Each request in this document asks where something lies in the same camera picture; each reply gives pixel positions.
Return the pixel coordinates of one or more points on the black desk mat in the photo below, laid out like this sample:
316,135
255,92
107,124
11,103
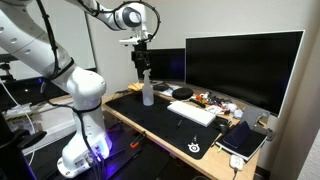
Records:
167,125

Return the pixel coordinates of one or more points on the black computer mouse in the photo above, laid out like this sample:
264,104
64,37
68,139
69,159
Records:
221,125

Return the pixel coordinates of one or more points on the white charger adapter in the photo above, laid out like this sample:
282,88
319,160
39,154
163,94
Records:
237,163

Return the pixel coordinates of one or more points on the white compact keyboard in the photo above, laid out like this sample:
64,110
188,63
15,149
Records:
193,113

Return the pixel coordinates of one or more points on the yellow cloth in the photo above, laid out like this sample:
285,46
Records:
135,86

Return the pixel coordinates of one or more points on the small dark monitor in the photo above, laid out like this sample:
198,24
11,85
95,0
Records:
167,64

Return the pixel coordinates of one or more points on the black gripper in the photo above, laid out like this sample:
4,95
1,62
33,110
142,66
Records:
140,56

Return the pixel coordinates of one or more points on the black notebook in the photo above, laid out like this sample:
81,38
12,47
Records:
248,148

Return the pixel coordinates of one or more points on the translucent spray bottle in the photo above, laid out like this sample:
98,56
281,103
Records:
147,90

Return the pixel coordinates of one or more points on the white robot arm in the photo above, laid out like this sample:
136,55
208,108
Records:
37,48

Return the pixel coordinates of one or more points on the orange handled clamp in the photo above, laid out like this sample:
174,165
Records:
136,142

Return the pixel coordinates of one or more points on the silver monitor stand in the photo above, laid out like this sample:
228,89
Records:
253,116

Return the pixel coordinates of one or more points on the large black monitor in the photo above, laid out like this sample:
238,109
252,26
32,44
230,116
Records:
254,68

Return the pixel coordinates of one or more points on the black round pouch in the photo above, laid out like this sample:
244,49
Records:
182,93

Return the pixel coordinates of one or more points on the dark blue phone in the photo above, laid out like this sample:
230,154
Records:
237,135

